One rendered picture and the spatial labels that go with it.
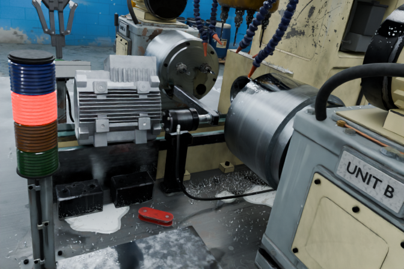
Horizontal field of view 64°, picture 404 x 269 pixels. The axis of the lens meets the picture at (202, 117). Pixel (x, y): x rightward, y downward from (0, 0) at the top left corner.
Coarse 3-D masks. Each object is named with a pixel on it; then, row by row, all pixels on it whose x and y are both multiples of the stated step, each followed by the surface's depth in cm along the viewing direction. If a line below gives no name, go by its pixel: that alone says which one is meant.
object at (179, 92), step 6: (174, 90) 105; (180, 90) 101; (180, 96) 101; (186, 96) 98; (192, 96) 97; (186, 102) 98; (192, 102) 95; (198, 102) 93; (198, 108) 92; (204, 108) 89; (198, 114) 92; (204, 114) 89; (210, 114) 86; (216, 114) 86; (210, 120) 86; (216, 120) 86
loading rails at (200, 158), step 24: (72, 144) 89; (120, 144) 84; (144, 144) 87; (192, 144) 96; (216, 144) 101; (72, 168) 80; (96, 168) 83; (120, 168) 86; (144, 168) 90; (192, 168) 100; (216, 168) 105
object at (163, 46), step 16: (176, 32) 122; (160, 48) 116; (176, 48) 112; (192, 48) 115; (208, 48) 119; (160, 64) 113; (176, 64) 114; (192, 64) 118; (208, 64) 120; (160, 80) 115; (176, 80) 117; (192, 80) 120; (208, 80) 124
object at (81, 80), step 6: (78, 78) 76; (84, 78) 76; (150, 78) 83; (156, 78) 84; (78, 84) 76; (84, 84) 76; (150, 84) 84; (156, 84) 83; (156, 126) 84; (78, 132) 77; (84, 132) 76; (156, 132) 84; (84, 138) 77
